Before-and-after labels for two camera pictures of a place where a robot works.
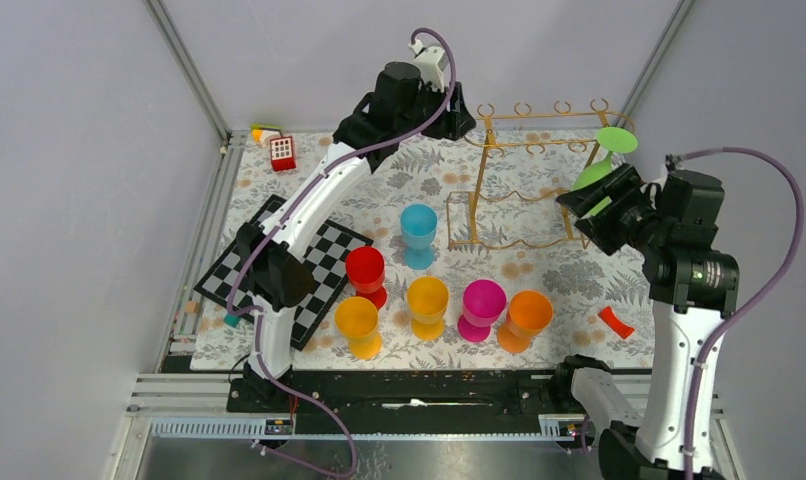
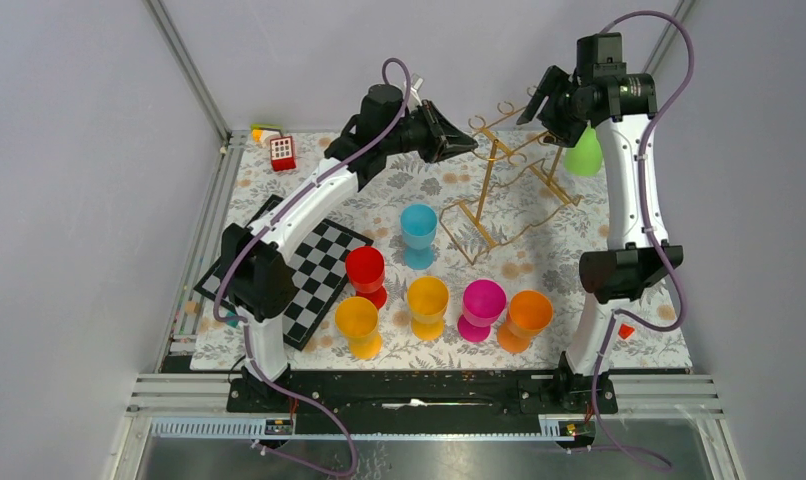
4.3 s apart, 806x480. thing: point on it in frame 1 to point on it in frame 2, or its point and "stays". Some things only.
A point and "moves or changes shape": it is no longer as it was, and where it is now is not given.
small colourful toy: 262,133 stays
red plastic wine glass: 365,267 stays
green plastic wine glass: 613,140 moves or changes shape
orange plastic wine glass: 529,313 stays
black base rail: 426,401 stays
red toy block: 282,153 stays
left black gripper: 454,122 to 445,140
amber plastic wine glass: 428,299 stays
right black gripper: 622,184 to 564,134
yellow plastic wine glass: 358,318 stays
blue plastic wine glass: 419,223 stays
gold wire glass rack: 523,163 moves or changes shape
